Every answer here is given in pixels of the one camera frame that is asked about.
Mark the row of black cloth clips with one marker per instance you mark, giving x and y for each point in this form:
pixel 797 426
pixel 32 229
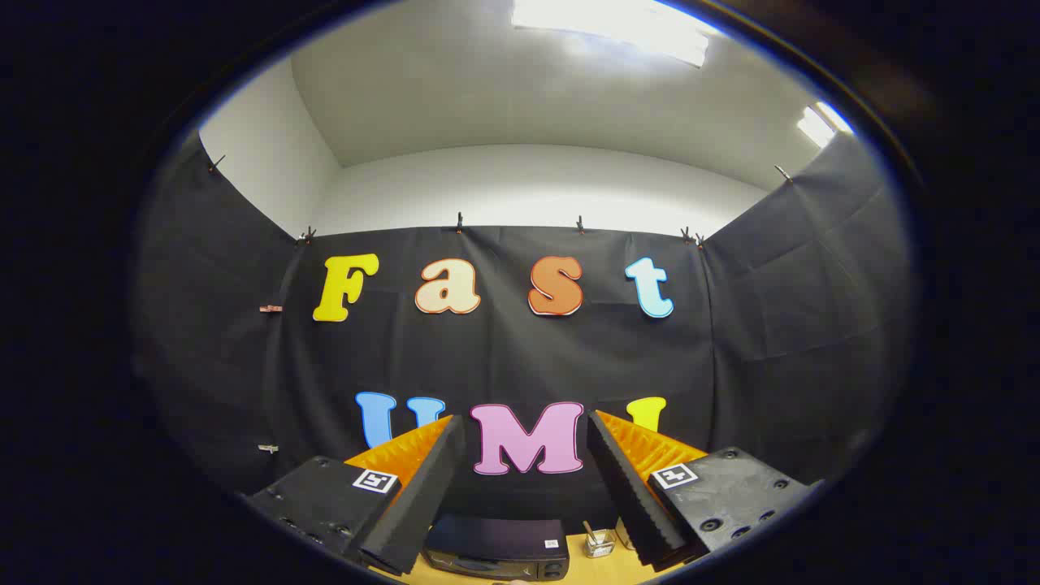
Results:
pixel 459 221

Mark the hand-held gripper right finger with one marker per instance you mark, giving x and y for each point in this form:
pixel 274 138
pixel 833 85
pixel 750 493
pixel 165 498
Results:
pixel 630 496

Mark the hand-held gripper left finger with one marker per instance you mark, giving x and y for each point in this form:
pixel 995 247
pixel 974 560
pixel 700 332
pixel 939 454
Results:
pixel 422 496

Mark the black backdrop cloth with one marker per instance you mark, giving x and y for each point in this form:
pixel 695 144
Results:
pixel 504 357

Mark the large ceiling light panel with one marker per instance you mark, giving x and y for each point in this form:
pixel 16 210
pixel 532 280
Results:
pixel 609 24

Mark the small ceiling light panel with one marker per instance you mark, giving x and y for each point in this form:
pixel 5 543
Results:
pixel 821 123

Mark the black toaster oven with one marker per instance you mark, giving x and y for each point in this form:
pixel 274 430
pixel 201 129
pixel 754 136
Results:
pixel 496 540

